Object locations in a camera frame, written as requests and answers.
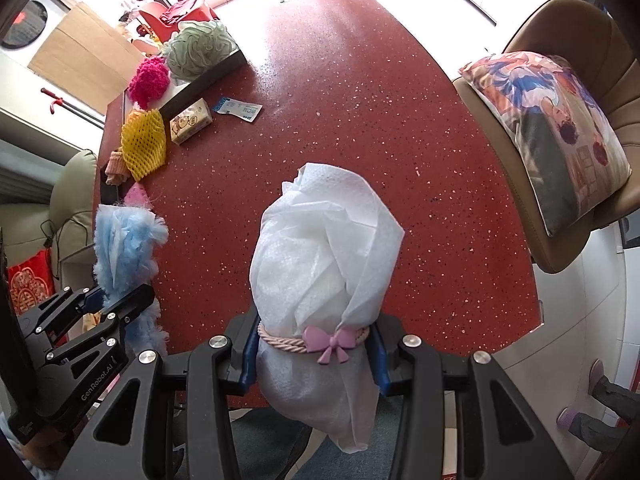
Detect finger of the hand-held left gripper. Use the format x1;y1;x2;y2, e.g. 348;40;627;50
20;285;108;334
42;284;156;366

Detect dark grey box lid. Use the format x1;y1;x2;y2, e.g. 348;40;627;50
107;47;248;121

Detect blue and white sachet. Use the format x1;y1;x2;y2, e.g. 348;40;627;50
210;97;263;123

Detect red embroidered cushion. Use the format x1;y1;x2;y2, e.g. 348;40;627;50
5;254;56;315

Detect red broom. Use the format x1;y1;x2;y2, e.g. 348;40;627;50
40;87;108;128

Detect yellow foam fruit net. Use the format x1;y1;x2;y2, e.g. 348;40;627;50
121;109;167;182

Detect white tissue bundle with bow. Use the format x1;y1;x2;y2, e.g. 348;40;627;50
249;162;405;455

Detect pink sponge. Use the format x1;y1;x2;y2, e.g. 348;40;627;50
122;182;151;208

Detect grey curtain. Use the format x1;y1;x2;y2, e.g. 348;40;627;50
0;137;83;206

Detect person's blue jeans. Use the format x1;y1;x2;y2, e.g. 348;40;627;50
230;405;401;480

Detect red plastic stool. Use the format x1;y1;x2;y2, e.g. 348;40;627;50
137;2;218;43

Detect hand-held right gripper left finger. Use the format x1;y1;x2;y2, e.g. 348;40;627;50
57;310;263;480

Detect peach rolled sock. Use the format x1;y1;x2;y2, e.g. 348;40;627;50
105;150;132;187

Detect black earphone cable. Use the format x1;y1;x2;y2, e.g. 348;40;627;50
40;220;68;281

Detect white washing machine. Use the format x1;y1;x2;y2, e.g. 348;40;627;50
0;0;68;51

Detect brown cardboard sheet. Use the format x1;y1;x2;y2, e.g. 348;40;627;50
27;2;146;103

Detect green leather sofa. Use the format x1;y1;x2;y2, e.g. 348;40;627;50
0;149;98;281

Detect light blue fluffy cloth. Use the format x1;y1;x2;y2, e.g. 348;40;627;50
94;204;170;356

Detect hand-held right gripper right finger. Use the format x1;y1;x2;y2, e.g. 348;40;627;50
367;312;576;480

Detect green bath pouf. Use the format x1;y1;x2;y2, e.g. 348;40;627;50
162;21;238;82

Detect magenta fluffy pompom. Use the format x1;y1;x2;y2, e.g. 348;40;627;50
127;56;170;110

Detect printed cushion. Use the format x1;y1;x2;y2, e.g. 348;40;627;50
459;51;632;237

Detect brown leather chair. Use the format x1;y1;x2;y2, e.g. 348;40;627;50
452;0;640;275

